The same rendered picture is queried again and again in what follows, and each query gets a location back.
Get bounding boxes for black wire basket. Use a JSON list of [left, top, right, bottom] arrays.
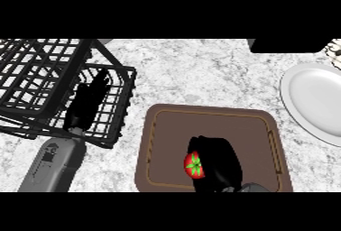
[[0, 38, 139, 150]]

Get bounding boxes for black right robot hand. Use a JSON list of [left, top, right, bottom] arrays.
[[186, 135, 244, 193]]

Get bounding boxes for white plate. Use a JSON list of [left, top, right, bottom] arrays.
[[279, 61, 341, 148]]

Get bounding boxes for pale patterned object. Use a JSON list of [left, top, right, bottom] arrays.
[[322, 39, 341, 71]]

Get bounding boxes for brown tray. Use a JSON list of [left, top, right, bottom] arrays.
[[133, 103, 294, 193]]

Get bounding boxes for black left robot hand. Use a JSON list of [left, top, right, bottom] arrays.
[[62, 68, 114, 132]]

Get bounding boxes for red tomato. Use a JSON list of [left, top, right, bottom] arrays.
[[183, 151, 208, 180]]

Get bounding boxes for black appliance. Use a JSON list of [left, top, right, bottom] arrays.
[[247, 38, 340, 54]]

